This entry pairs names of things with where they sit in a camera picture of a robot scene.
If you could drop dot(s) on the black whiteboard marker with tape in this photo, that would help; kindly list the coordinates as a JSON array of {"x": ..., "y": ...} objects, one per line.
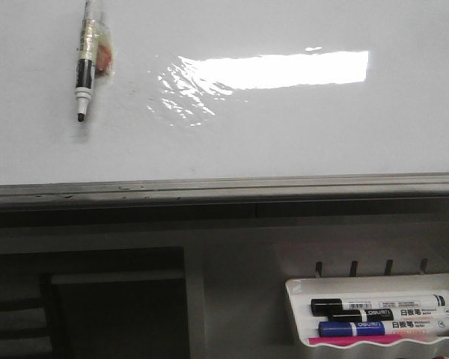
[{"x": 95, "y": 56}]

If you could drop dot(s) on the white whiteboard surface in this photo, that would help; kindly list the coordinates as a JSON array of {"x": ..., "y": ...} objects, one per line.
[{"x": 217, "y": 89}]

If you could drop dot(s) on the grey aluminium whiteboard ledge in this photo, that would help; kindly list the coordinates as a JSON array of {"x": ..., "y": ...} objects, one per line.
[{"x": 210, "y": 191}]

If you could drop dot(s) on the metal tray hook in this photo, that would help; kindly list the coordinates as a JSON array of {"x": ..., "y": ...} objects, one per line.
[
  {"x": 353, "y": 268},
  {"x": 318, "y": 269},
  {"x": 388, "y": 267},
  {"x": 423, "y": 266}
]

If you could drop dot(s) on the white plastic marker tray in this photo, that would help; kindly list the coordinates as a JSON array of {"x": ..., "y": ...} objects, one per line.
[{"x": 300, "y": 293}]

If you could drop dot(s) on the dark chair backrest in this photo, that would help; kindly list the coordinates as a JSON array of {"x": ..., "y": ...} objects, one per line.
[{"x": 94, "y": 304}]

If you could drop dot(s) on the pink eraser strip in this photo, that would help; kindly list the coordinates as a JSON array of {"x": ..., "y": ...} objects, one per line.
[{"x": 348, "y": 341}]

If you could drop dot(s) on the blue capped marker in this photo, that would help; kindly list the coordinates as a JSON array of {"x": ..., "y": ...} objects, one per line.
[{"x": 436, "y": 327}]

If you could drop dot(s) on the top black capped marker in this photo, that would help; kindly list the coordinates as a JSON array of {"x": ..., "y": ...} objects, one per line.
[{"x": 320, "y": 306}]

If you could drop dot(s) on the black capped marker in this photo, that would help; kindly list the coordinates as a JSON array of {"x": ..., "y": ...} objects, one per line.
[
  {"x": 320, "y": 306},
  {"x": 390, "y": 314}
]

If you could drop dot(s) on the middle black capped marker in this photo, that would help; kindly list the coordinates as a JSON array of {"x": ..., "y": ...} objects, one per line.
[{"x": 390, "y": 314}]

